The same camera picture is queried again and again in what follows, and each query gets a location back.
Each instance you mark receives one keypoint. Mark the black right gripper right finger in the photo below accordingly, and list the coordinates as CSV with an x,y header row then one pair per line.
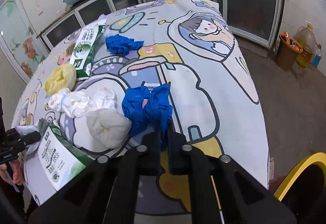
x,y
220,189

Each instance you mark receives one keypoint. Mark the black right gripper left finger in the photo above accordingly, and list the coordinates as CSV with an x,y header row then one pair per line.
x,y
104,192

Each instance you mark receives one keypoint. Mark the green white carton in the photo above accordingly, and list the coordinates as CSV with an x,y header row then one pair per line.
x,y
85,49
53,161

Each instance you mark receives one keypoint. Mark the white round bun wrapper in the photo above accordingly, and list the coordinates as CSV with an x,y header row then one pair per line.
x,y
108,127

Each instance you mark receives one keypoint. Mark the yellow cabbage leaf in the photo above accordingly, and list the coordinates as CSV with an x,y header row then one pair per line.
x,y
62,77

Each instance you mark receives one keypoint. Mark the blue cloth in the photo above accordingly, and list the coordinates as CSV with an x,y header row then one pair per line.
x,y
121,45
146,107

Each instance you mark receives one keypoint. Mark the left hand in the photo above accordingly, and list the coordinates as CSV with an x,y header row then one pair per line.
x,y
17,177

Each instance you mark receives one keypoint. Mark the flower decorated glass door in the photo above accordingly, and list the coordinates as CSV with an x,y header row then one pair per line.
x,y
19,41

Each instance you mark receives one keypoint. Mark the cartoon printed tablecloth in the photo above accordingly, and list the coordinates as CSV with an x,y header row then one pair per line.
x,y
188,46

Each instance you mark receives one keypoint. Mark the brown plastic waste bucket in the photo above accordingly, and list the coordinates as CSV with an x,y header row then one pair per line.
x,y
287,52

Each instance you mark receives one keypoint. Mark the small clear water bottle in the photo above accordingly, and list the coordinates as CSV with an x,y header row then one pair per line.
x,y
317,56

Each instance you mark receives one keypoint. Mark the large cooking oil jug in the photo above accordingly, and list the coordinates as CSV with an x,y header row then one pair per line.
x,y
306,38

